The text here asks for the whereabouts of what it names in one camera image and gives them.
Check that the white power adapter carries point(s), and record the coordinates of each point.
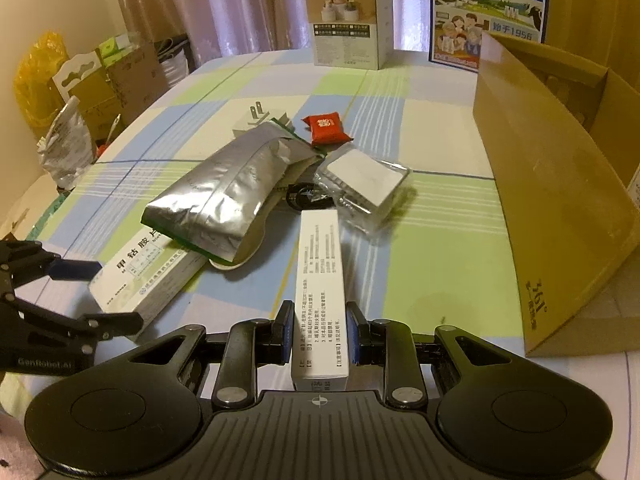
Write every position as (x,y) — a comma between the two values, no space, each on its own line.
(250,122)

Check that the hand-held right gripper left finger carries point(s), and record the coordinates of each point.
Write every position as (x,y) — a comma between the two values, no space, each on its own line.
(286,332)

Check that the white medicine box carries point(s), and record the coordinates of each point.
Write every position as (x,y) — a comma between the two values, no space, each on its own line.
(135,285)

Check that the tall white carton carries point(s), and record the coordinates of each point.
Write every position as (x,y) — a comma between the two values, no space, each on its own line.
(320,280)

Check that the crumpled white plastic bag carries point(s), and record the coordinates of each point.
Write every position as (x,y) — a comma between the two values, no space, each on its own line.
(67,145)

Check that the yellow plastic bag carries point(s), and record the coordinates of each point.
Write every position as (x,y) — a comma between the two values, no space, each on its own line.
(37,80)

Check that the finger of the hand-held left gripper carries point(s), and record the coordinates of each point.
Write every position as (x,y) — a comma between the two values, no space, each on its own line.
(75,270)
(110,324)

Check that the clear plastic packet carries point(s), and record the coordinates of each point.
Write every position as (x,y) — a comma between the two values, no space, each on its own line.
(365,180)

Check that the white product box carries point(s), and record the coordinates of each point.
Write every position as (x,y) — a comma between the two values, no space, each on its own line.
(345,25)

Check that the blue milk carton box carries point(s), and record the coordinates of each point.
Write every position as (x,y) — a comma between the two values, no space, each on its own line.
(480,5)

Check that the silver foil pouch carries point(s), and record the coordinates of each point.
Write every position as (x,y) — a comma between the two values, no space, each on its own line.
(225,190)

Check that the brown cardboard box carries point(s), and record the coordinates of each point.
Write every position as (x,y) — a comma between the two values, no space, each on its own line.
(540,185)

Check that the striped white bag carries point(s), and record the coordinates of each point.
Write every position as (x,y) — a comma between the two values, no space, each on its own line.
(175,62)

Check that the checked tablecloth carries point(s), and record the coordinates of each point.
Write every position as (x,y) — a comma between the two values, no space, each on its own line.
(440,240)

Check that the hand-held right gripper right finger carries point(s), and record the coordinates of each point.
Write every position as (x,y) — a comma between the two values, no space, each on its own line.
(352,335)

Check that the small green box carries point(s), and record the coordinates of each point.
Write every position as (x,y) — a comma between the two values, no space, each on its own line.
(116,49)

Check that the pink curtain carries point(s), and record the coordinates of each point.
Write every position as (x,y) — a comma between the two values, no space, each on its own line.
(240,5)

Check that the red snack packet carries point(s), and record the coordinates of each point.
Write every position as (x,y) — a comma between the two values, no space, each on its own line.
(326,127)

